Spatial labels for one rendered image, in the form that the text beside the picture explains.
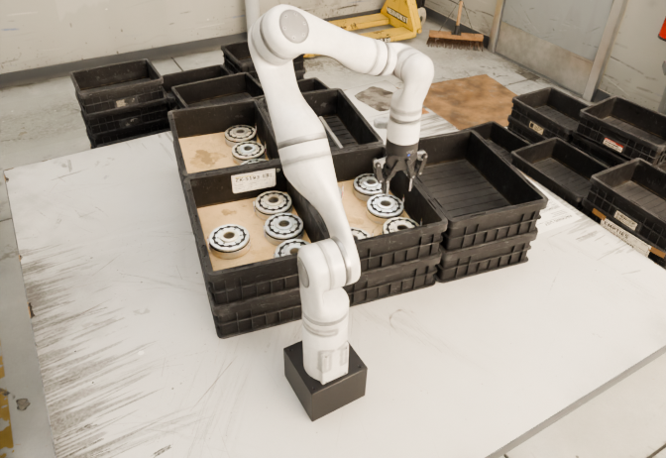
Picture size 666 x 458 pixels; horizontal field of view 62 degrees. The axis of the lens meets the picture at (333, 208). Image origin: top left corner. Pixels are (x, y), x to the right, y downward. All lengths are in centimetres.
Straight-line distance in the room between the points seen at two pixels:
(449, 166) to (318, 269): 92
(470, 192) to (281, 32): 90
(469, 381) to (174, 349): 70
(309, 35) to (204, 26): 381
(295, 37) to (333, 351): 60
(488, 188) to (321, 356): 83
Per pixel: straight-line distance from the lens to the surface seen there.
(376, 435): 126
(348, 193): 163
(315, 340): 111
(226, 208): 158
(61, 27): 458
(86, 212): 190
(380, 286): 145
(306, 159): 97
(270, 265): 126
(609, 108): 307
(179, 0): 469
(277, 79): 104
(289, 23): 100
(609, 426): 232
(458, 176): 176
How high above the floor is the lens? 179
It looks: 38 degrees down
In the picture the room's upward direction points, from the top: 2 degrees clockwise
